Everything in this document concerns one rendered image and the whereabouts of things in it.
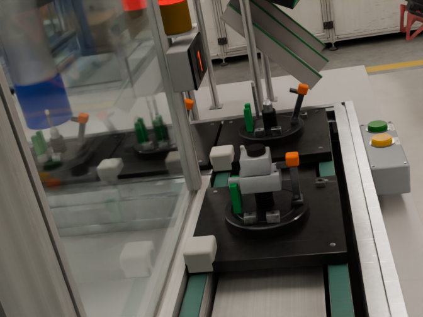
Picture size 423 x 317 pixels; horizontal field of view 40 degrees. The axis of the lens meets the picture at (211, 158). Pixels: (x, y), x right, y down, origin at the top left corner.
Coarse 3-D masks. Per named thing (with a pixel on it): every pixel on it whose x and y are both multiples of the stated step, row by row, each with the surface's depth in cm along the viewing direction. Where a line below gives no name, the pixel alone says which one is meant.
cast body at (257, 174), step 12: (252, 144) 93; (240, 156) 92; (252, 156) 91; (264, 156) 90; (240, 168) 91; (252, 168) 91; (264, 168) 90; (228, 180) 94; (240, 180) 92; (252, 180) 92; (264, 180) 91; (276, 180) 91; (252, 192) 92
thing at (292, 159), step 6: (288, 156) 91; (294, 156) 90; (276, 162) 93; (282, 162) 92; (288, 162) 91; (294, 162) 91; (276, 168) 92; (282, 168) 92; (294, 168) 91; (294, 174) 92; (294, 180) 92; (294, 186) 93; (294, 192) 93; (294, 198) 94
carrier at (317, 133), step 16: (256, 96) 129; (256, 112) 131; (272, 112) 124; (288, 112) 137; (320, 112) 133; (224, 128) 135; (240, 128) 128; (256, 128) 122; (272, 128) 121; (288, 128) 123; (304, 128) 125; (320, 128) 125; (224, 144) 127; (240, 144) 125; (272, 144) 120; (288, 144) 121; (304, 144) 119; (320, 144) 118; (224, 160) 118; (272, 160) 116; (304, 160) 116; (320, 160) 115
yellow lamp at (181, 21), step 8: (184, 0) 97; (160, 8) 97; (168, 8) 96; (176, 8) 96; (184, 8) 97; (168, 16) 97; (176, 16) 97; (184, 16) 98; (168, 24) 98; (176, 24) 97; (184, 24) 98; (168, 32) 98; (176, 32) 98
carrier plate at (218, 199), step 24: (216, 192) 107; (312, 192) 101; (336, 192) 99; (216, 216) 99; (312, 216) 94; (336, 216) 92; (216, 240) 92; (240, 240) 91; (264, 240) 90; (288, 240) 89; (312, 240) 88; (336, 240) 87; (216, 264) 87; (240, 264) 87; (264, 264) 86; (288, 264) 86; (312, 264) 85
